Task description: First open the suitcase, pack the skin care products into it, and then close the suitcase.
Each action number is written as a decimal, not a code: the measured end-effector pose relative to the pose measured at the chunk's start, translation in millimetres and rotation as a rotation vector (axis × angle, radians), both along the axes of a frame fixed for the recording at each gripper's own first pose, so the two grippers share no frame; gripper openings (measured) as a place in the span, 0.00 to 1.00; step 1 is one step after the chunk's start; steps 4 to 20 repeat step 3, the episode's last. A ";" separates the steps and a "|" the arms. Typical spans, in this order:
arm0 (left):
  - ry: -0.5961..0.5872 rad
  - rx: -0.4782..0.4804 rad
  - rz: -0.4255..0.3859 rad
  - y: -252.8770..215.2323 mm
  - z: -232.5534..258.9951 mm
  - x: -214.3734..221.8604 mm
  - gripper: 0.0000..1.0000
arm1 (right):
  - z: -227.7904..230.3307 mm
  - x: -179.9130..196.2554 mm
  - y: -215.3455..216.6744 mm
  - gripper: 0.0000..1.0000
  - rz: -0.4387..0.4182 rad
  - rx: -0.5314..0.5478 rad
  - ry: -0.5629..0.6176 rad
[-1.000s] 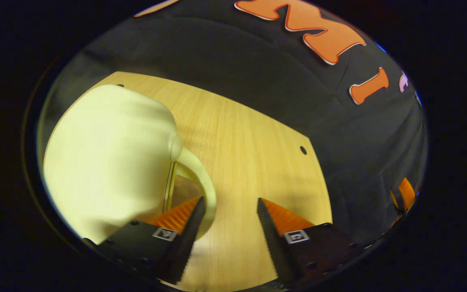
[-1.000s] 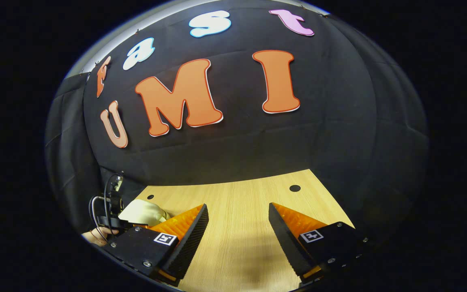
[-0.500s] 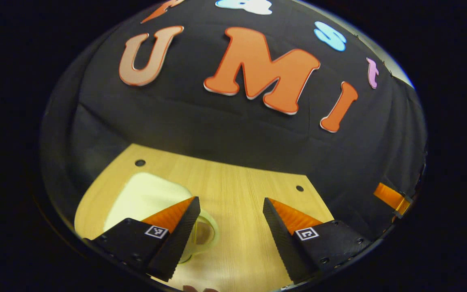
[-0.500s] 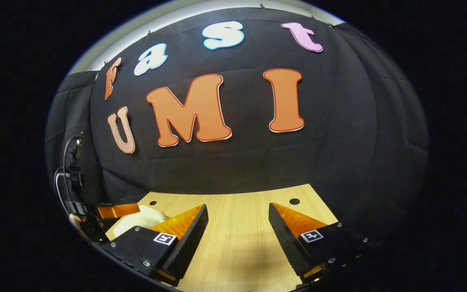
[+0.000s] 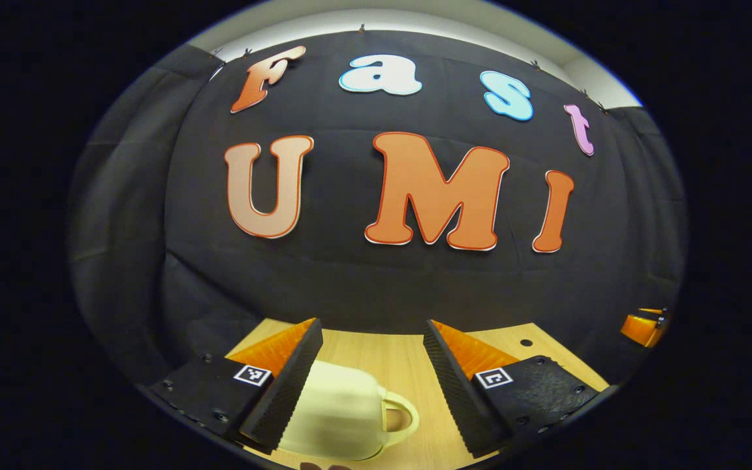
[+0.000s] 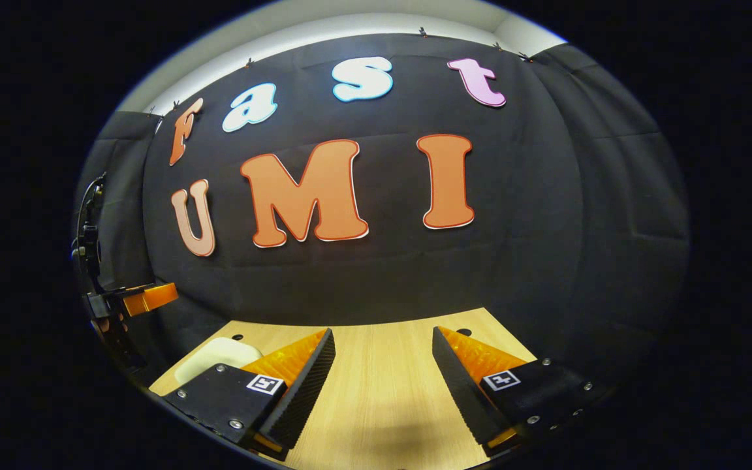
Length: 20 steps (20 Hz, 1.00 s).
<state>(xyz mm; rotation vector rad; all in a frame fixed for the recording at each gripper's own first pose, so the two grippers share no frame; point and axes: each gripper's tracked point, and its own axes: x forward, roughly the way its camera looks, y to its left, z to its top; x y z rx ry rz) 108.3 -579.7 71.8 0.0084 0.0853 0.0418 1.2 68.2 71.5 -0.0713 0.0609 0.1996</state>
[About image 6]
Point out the pale yellow suitcase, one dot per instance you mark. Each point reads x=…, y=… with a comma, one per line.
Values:
x=219, y=356

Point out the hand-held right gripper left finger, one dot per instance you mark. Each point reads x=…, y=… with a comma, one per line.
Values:
x=301, y=391

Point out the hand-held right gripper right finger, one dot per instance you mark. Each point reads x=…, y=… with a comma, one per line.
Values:
x=464, y=391

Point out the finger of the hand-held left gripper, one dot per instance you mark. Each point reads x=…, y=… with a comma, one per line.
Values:
x=151, y=299

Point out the black backdrop cloth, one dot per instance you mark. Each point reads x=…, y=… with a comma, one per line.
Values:
x=532, y=228

